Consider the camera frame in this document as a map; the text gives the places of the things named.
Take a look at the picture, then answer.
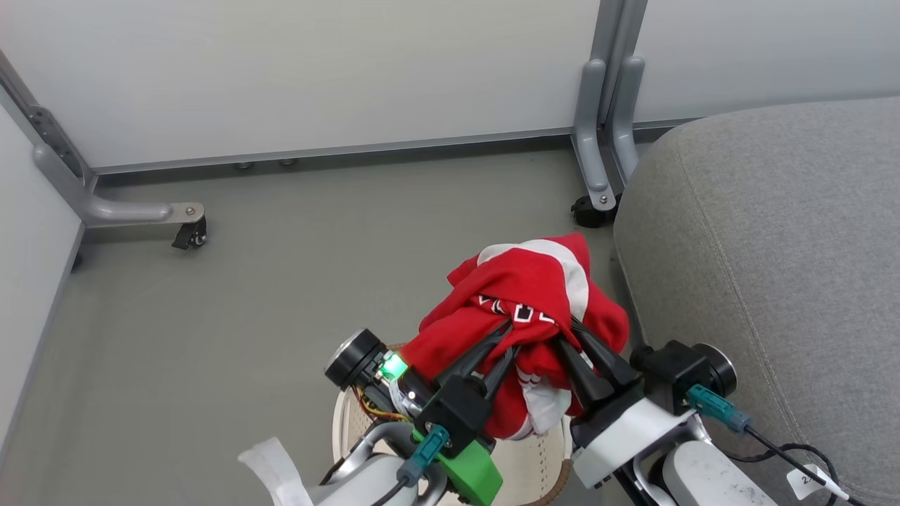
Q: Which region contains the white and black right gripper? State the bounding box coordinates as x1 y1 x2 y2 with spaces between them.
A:
558 317 708 490

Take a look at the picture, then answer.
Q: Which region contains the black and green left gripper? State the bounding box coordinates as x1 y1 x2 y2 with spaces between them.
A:
413 320 521 506

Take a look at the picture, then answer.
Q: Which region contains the red and white jersey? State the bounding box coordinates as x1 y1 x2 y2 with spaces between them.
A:
399 233 631 441

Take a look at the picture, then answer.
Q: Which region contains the beige perforated laundry basket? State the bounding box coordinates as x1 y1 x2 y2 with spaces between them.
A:
332 344 574 506

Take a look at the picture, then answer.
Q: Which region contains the black caster wheel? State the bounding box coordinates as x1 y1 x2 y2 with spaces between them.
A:
570 193 624 229
171 216 209 251

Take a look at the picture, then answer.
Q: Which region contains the grey fabric sofa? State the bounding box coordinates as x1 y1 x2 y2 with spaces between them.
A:
614 97 900 506

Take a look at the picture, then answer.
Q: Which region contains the grey metal partition leg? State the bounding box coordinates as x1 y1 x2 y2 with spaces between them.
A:
0 49 206 230
572 58 617 212
610 56 647 188

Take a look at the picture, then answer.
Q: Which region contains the black cable with teal plug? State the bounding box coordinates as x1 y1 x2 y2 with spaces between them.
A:
686 384 869 506
367 424 451 506

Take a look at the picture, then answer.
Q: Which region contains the white fabric strap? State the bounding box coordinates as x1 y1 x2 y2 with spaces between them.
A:
238 436 314 506

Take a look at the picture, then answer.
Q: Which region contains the white cable label tag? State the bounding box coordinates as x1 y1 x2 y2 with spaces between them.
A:
785 463 842 502

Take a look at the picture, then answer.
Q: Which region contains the grey partition bottom rail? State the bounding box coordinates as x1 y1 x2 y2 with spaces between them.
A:
90 117 704 176

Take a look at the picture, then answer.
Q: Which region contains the grey partition post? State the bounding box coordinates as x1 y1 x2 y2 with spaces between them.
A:
589 0 649 127

